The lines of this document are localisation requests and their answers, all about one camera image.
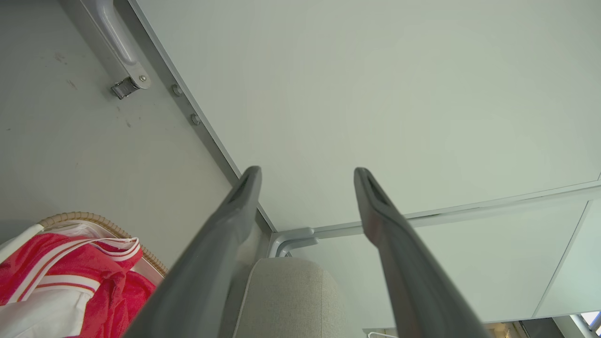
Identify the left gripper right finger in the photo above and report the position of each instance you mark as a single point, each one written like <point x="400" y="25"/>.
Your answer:
<point x="413" y="281"/>

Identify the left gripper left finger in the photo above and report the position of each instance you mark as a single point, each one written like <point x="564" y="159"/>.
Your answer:
<point x="202" y="272"/>

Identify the red and white garment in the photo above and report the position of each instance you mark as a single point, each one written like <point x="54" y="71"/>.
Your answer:
<point x="108" y="291"/>

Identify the grey upholstered seat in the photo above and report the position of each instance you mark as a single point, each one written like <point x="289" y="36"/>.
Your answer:
<point x="291" y="300"/>

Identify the wicker laundry basket white liner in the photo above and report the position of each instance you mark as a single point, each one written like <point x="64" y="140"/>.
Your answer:
<point x="96" y="219"/>

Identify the round metal bolt cap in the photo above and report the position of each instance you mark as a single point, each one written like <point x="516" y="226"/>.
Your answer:
<point x="177" y="89"/>
<point x="196" y="119"/>

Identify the grey partition foot with caster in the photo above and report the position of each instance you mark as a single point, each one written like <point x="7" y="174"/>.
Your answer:
<point x="123" y="56"/>

